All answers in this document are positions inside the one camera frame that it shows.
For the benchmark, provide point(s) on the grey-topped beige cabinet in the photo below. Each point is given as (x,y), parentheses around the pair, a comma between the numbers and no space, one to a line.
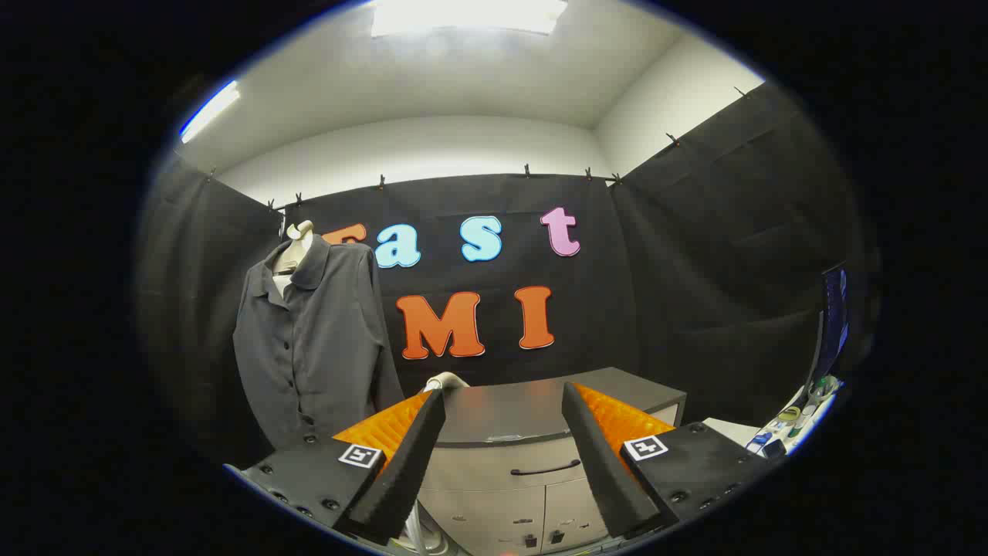
(502,413)

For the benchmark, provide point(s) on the cream garment hanger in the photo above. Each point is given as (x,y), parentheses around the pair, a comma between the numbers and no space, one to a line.
(297,245)

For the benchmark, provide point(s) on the black backdrop cloth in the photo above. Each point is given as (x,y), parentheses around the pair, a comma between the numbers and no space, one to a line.
(695,270)

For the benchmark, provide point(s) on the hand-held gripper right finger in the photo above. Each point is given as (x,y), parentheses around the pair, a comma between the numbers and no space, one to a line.
(598,455)

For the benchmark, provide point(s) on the large ceiling light panel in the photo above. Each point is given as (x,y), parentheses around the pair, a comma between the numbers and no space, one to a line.
(463,15)

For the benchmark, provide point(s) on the white garment steamer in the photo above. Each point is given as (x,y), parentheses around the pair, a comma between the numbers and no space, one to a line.
(446,380)

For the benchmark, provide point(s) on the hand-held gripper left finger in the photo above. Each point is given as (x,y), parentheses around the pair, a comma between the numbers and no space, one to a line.
(409,455)

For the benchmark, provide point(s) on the grey button-up shirt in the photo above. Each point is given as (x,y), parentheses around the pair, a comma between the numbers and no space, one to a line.
(324,347)

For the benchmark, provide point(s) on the clutter of small desk items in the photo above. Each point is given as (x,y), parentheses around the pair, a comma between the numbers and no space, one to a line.
(803,417)

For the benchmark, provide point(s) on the narrow ceiling light strip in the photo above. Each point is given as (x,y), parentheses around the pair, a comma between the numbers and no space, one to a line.
(210,110)

